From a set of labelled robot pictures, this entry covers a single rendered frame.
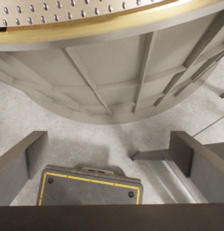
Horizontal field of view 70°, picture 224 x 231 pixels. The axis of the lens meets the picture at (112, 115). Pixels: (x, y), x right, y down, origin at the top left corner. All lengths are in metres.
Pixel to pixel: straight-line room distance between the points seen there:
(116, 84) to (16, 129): 1.28
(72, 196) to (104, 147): 0.48
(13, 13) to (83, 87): 0.41
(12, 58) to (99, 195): 0.93
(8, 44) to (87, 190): 0.98
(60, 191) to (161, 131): 0.91
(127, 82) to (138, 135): 0.81
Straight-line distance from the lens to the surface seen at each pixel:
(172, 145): 0.17
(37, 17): 0.36
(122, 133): 1.42
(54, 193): 1.26
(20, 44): 0.38
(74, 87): 0.71
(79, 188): 1.19
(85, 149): 1.47
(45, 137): 0.16
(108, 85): 0.68
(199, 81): 1.61
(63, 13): 0.34
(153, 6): 0.33
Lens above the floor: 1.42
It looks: 79 degrees down
